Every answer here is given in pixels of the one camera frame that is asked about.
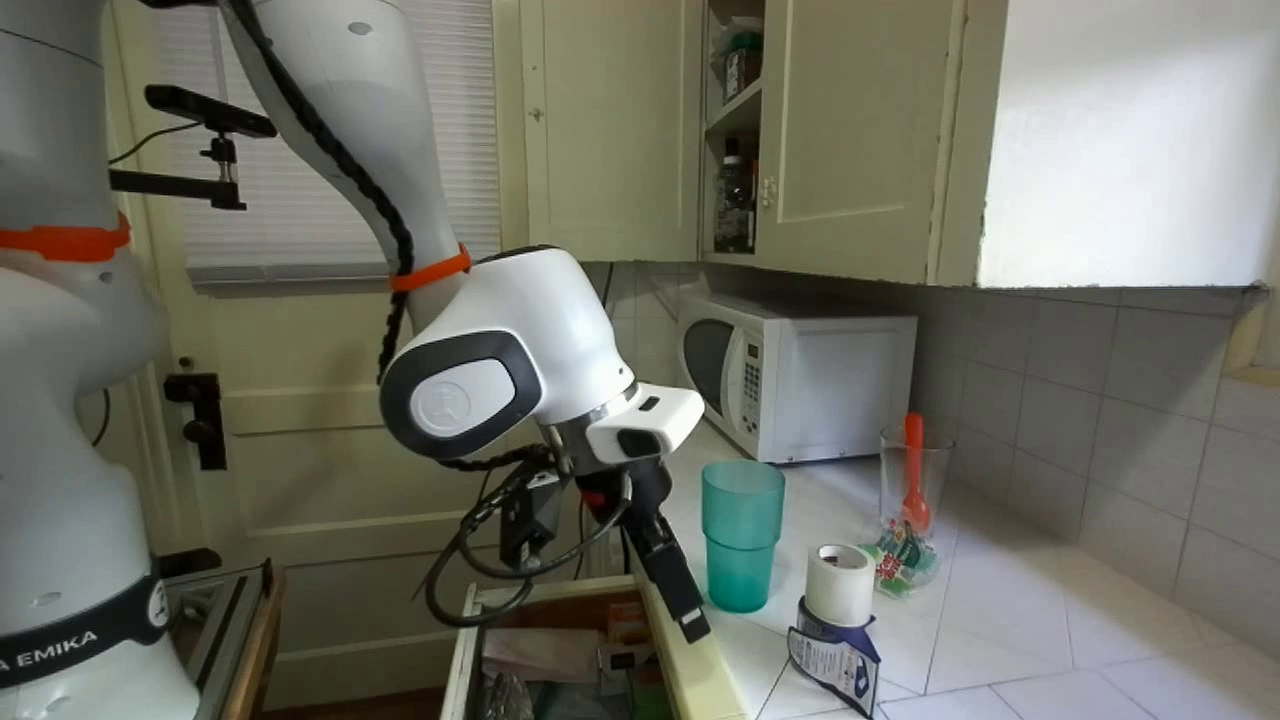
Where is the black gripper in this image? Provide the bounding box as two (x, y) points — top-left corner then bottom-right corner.
(582, 453), (715, 649)

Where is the teal plastic cup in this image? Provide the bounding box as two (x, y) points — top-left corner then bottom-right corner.
(699, 457), (789, 617)

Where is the open white cupboard door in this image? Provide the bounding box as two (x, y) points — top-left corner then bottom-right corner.
(515, 0), (703, 267)

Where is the closed white cupboard door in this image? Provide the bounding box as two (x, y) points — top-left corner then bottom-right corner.
(755, 0), (1011, 289)

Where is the white kitchen cupboard with shelves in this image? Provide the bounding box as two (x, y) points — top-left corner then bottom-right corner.
(695, 0), (1267, 298)

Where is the white mug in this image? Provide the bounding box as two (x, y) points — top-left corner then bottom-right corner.
(784, 539), (887, 703)

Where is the open white kitchen drawer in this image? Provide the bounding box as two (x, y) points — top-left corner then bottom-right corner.
(435, 574), (753, 720)

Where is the white microwave oven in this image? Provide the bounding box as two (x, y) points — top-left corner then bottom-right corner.
(677, 291), (924, 470)

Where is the clear drinking glass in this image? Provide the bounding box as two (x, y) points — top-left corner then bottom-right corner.
(875, 437), (954, 564)

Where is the white panelled door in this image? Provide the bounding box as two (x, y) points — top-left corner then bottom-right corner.
(111, 0), (534, 714)

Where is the tall dark green bottle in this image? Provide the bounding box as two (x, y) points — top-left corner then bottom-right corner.
(712, 134), (758, 258)

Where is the dark tray with wooden rim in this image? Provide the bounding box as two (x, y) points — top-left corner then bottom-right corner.
(155, 555), (291, 720)

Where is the white door blind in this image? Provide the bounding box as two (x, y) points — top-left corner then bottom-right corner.
(131, 0), (504, 291)

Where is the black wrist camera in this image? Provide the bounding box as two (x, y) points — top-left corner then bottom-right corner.
(497, 470), (564, 564)

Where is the thin black cable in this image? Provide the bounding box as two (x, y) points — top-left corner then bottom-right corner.
(420, 444), (632, 634)

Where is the orange strap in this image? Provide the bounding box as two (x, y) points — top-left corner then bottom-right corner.
(386, 243), (478, 299)
(0, 218), (134, 265)

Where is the black clamp bracket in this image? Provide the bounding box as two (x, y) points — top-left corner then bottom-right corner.
(158, 367), (233, 478)

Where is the black cable chain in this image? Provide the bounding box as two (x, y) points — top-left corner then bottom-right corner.
(215, 0), (420, 382)

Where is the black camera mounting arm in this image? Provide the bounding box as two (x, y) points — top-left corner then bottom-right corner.
(108, 79), (278, 218)

